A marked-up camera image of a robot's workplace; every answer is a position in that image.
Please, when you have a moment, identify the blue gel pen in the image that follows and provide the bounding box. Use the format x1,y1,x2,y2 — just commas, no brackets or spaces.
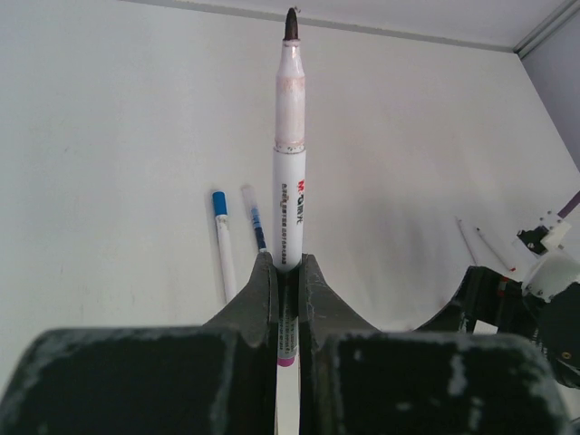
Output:
241,185,267,252

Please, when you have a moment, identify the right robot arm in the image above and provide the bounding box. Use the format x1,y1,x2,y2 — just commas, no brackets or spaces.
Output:
418,253,579,389

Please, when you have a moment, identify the blue white marker pen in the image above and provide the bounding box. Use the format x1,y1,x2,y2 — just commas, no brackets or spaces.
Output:
211,190,238,303

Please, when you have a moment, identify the thin white red-tip pen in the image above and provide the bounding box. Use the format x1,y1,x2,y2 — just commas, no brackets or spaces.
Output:
272,7,306,367

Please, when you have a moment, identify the white fineliner pen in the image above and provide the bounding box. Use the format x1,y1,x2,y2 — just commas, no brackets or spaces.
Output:
475,227,517,272
455,217,479,266

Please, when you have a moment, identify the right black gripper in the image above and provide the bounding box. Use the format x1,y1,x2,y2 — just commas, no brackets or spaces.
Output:
418,266,538,338

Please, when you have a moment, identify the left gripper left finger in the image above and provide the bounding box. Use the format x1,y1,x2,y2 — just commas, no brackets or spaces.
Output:
1,253,278,434

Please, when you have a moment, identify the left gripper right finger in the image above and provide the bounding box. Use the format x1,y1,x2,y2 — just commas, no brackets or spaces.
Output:
298,255,579,434

